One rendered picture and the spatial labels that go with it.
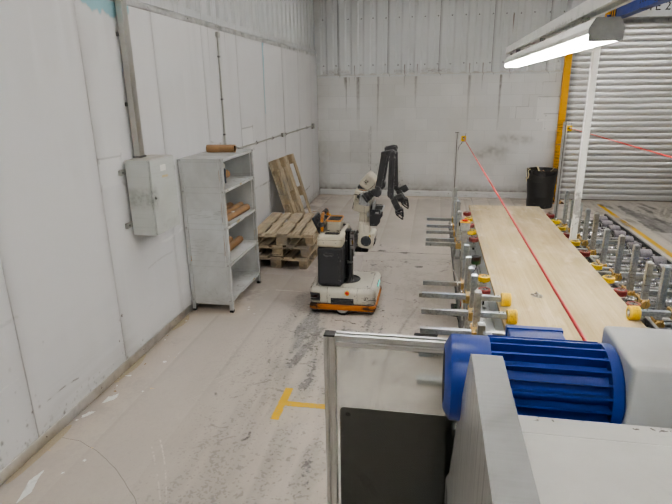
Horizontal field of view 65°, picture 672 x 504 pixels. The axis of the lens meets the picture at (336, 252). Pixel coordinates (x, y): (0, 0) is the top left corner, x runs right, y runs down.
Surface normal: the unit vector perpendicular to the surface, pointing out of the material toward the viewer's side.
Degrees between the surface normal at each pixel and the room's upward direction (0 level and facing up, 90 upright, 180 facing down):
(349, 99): 90
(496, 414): 0
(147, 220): 90
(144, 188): 90
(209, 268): 90
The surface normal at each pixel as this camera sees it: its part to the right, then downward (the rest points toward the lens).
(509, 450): -0.01, -0.96
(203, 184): -0.18, 0.29
